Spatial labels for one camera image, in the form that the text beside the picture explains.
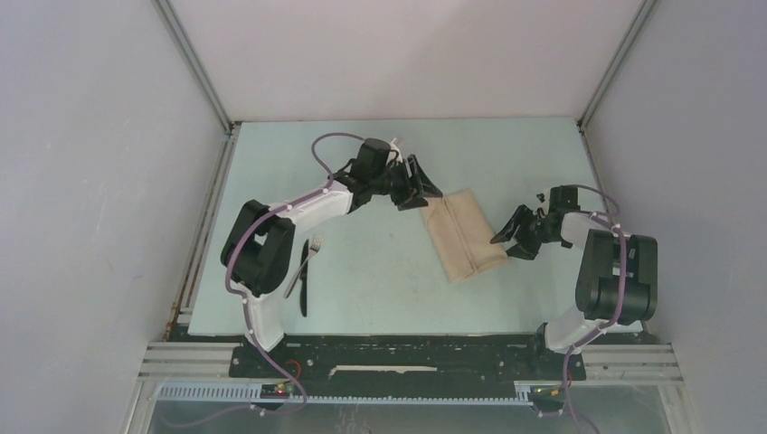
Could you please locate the silver fork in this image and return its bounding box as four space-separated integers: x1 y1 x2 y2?
283 235 322 298

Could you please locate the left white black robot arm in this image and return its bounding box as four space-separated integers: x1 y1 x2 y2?
221 152 443 377

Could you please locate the white slotted cable duct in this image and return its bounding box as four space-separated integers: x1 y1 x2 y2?
155 382 532 406

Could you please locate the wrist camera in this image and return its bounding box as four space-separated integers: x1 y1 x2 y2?
536 185 582 214
350 138 401 179

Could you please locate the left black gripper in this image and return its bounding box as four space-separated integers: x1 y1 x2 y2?
370 156 442 212

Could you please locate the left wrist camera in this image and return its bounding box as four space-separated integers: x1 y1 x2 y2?
350 138 401 179

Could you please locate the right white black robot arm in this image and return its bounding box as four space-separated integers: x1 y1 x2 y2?
490 205 658 378

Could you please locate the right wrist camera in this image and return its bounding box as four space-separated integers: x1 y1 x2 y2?
536 185 582 214

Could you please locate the beige cloth napkin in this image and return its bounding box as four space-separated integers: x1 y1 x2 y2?
421 189 508 284

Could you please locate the aluminium frame rail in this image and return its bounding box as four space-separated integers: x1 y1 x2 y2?
138 342 684 386

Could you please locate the black knife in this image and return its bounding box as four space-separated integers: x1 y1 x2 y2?
299 240 309 317

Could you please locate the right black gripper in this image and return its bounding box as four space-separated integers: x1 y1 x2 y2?
491 203 560 260

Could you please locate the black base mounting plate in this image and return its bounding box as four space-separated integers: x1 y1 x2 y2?
229 335 585 398

